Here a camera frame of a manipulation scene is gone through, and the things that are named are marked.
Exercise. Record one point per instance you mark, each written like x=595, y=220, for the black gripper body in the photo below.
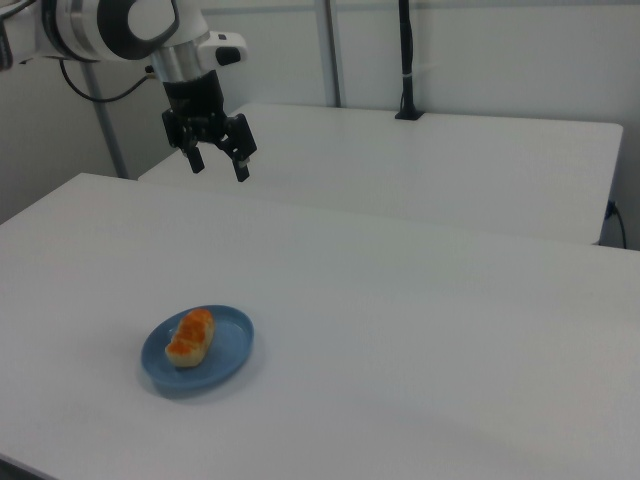
x=197, y=102

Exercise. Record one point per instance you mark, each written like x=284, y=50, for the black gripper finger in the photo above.
x=195, y=156
x=241, y=166

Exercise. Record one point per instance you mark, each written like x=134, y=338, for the toy bread with orange topping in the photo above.
x=190, y=338

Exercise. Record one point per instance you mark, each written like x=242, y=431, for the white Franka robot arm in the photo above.
x=115, y=27

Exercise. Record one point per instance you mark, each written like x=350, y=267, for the blue plastic plate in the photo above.
x=227, y=345

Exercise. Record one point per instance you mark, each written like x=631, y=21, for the black pole stand with base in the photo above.
x=407, y=65

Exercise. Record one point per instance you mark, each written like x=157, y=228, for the grey partition frame post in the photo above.
x=333, y=50
x=102, y=120

